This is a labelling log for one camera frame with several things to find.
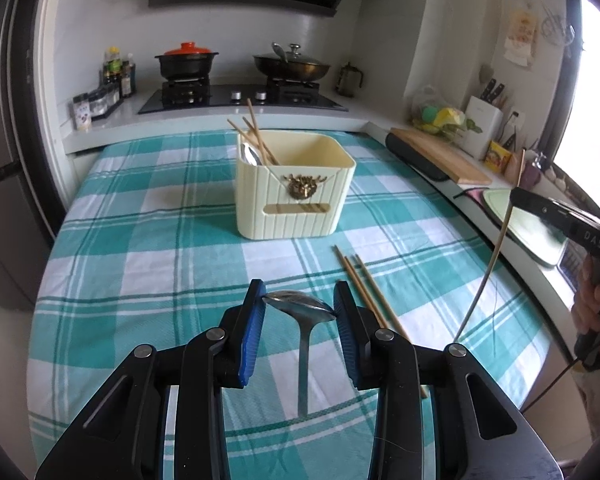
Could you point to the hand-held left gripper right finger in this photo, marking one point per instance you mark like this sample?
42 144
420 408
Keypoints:
347 345

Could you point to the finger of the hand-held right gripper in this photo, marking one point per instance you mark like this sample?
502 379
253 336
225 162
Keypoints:
540 207

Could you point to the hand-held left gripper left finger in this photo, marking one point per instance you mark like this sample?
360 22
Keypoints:
250 345

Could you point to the steel spoon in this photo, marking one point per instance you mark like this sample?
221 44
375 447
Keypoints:
305 320
252 155

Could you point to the row of wooden chopsticks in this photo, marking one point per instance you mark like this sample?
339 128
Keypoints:
365 285

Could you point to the thin wooden chopstick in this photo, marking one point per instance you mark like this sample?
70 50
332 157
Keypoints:
490 272
260 142
257 130

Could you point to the cream ribbed utensil holder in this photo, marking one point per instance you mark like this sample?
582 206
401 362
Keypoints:
292 195

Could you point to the chopsticks and spoon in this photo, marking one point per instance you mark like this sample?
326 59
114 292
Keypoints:
252 141

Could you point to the person's right hand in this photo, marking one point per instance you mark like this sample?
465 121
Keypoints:
587 305

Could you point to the metal sink basket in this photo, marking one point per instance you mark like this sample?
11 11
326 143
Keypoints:
572 265

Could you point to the green cutting board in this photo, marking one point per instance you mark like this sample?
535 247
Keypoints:
530 240

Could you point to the purple cup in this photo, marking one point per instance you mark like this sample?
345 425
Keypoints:
531 170

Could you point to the white knife block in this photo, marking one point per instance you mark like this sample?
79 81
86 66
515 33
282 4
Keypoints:
482 127

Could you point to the wooden cutting board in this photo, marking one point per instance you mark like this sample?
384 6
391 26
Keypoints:
445 157

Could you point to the teal checkered tablecloth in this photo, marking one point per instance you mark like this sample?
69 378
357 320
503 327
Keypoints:
155 260

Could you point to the window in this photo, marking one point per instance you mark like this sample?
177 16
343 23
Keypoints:
592 85

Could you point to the black padded bar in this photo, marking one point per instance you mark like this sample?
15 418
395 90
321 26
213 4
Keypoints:
415 155

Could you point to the yellow green plastic bag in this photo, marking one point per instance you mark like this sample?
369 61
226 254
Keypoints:
437 112

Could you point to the hanging printed bag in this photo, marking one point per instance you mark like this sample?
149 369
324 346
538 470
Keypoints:
521 35

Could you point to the glass press pitcher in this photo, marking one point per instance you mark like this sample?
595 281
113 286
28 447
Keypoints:
349 80

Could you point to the black gas cooktop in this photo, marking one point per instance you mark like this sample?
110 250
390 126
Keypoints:
240 97

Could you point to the wok with glass lid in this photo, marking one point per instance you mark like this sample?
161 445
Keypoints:
292 65

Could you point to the cluster of spice jars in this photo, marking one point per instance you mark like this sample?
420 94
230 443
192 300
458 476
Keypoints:
92 107

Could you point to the black pot with red lid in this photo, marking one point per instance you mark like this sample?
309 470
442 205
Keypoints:
186 62

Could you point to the grey refrigerator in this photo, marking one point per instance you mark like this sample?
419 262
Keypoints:
15 160

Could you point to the group of sauce bottles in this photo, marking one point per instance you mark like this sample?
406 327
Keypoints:
117 72

